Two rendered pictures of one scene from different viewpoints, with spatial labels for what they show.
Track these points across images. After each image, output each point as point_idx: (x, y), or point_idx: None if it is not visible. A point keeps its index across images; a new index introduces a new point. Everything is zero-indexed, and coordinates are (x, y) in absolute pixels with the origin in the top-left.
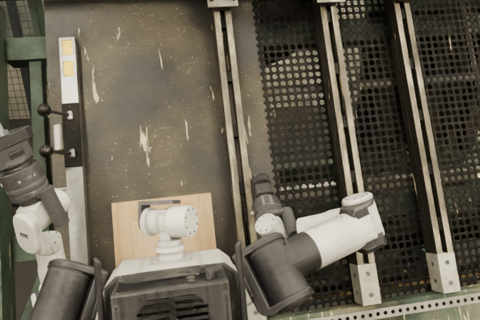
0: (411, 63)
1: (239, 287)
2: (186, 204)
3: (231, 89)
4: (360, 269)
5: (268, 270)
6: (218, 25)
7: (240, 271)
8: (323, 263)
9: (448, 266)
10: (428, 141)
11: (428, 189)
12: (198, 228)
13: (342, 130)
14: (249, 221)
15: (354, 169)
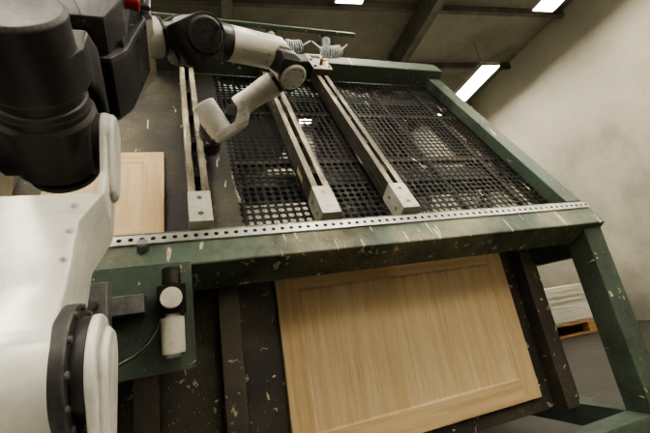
0: (336, 97)
1: None
2: (136, 157)
3: (190, 101)
4: (314, 188)
5: (180, 16)
6: (182, 71)
7: None
8: (237, 34)
9: (401, 190)
10: (360, 127)
11: (368, 148)
12: (146, 171)
13: (285, 117)
14: (198, 156)
15: (299, 135)
